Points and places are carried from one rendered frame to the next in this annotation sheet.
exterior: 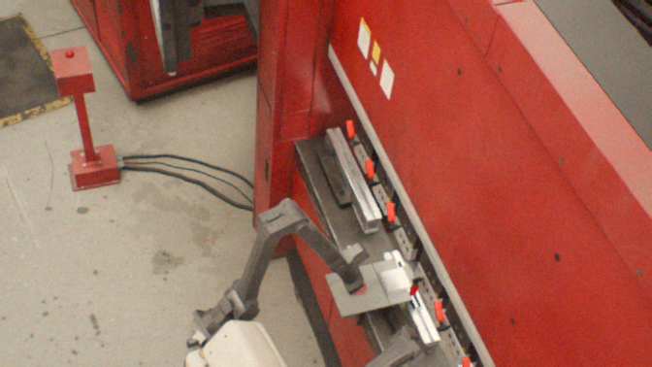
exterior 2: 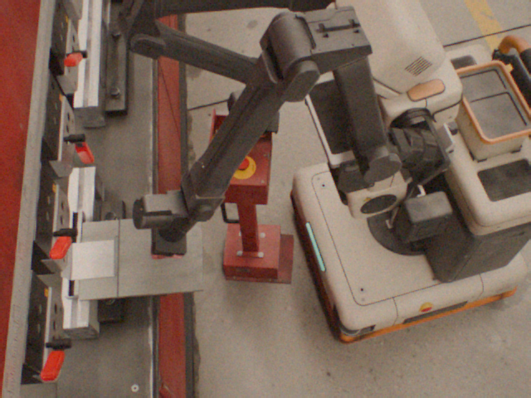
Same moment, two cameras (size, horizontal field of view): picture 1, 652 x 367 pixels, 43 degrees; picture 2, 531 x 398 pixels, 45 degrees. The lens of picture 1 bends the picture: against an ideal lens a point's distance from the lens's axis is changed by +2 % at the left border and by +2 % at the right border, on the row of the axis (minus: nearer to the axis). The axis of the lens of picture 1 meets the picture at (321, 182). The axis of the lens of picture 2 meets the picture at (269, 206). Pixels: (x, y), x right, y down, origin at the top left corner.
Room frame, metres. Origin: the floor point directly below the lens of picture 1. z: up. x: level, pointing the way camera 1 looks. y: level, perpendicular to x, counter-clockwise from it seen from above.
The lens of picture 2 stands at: (2.00, 0.25, 2.31)
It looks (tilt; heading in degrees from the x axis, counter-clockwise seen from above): 64 degrees down; 202
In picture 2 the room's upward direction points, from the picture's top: 2 degrees counter-clockwise
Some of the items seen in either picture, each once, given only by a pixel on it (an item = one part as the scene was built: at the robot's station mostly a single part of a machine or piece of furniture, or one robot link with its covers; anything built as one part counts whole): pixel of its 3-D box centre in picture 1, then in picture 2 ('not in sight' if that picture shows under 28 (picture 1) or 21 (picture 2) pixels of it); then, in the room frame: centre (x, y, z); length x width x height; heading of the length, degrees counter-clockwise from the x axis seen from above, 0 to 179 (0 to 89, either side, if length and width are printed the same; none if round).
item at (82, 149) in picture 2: (416, 285); (80, 149); (1.51, -0.35, 1.20); 0.04 x 0.02 x 0.10; 114
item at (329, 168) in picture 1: (333, 178); not in sight; (2.20, -0.05, 0.89); 0.30 x 0.05 x 0.03; 24
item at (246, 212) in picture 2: not in sight; (247, 213); (1.18, -0.16, 0.39); 0.05 x 0.05 x 0.54; 16
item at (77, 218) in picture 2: (407, 284); (75, 254); (1.65, -0.36, 0.98); 0.20 x 0.03 x 0.03; 24
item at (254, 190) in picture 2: not in sight; (241, 157); (1.18, -0.16, 0.75); 0.20 x 0.16 x 0.18; 16
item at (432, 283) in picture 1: (439, 277); (40, 128); (1.51, -0.42, 1.26); 0.15 x 0.09 x 0.17; 24
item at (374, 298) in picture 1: (368, 287); (141, 255); (1.61, -0.21, 1.00); 0.26 x 0.18 x 0.01; 114
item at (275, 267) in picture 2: not in sight; (260, 251); (1.17, -0.13, 0.06); 0.25 x 0.20 x 0.12; 106
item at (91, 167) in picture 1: (82, 119); not in sight; (2.77, 1.22, 0.41); 0.25 x 0.20 x 0.83; 114
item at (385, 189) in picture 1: (393, 185); (21, 331); (1.88, -0.25, 1.26); 0.15 x 0.09 x 0.17; 24
